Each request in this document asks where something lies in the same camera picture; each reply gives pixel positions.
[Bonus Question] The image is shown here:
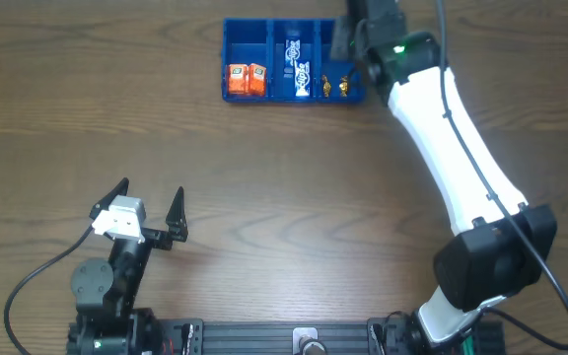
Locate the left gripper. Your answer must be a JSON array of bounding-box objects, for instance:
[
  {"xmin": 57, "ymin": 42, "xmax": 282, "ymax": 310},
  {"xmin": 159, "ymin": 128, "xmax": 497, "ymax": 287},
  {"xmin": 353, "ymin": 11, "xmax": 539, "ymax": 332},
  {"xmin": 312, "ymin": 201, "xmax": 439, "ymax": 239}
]
[{"xmin": 89, "ymin": 177, "xmax": 189, "ymax": 251}]

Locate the orange candy box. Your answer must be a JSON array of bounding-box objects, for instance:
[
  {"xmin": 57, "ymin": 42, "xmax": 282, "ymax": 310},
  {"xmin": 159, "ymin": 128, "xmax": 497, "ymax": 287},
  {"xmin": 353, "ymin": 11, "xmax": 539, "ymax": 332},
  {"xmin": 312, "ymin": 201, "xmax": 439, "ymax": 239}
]
[
  {"xmin": 247, "ymin": 62, "xmax": 268, "ymax": 98},
  {"xmin": 227, "ymin": 63, "xmax": 250, "ymax": 97}
]

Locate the blue tray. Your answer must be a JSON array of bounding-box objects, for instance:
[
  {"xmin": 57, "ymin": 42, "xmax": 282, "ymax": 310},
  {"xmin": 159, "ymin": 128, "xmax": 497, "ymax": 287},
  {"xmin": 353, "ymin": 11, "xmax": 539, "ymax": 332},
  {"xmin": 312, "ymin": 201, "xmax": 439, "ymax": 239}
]
[{"xmin": 220, "ymin": 17, "xmax": 367, "ymax": 106}]

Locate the blue candy pack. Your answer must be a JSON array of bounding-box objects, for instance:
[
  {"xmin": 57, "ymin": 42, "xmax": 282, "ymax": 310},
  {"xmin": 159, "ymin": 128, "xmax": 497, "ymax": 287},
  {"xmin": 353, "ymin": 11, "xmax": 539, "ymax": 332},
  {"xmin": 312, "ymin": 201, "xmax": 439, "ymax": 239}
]
[
  {"xmin": 294, "ymin": 58, "xmax": 314, "ymax": 99},
  {"xmin": 284, "ymin": 37, "xmax": 303, "ymax": 69}
]

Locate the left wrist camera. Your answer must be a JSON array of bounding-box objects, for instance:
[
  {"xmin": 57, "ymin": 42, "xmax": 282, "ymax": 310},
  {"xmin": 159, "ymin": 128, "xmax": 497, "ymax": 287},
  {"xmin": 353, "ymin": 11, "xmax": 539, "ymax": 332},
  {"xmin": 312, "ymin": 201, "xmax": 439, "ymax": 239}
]
[{"xmin": 91, "ymin": 194, "xmax": 148, "ymax": 245}]

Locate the black cable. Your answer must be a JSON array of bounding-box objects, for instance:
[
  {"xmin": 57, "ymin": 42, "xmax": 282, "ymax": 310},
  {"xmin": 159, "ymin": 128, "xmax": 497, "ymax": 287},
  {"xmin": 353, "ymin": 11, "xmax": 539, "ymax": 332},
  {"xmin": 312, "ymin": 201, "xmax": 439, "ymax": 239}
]
[
  {"xmin": 434, "ymin": 0, "xmax": 568, "ymax": 352},
  {"xmin": 3, "ymin": 224, "xmax": 96, "ymax": 355}
]

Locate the mounting rail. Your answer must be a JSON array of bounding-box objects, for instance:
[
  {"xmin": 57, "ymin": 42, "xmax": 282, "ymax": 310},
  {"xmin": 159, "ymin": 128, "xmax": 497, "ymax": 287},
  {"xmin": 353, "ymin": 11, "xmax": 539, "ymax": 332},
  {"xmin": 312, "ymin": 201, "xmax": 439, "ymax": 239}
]
[{"xmin": 66, "ymin": 318, "xmax": 507, "ymax": 355}]

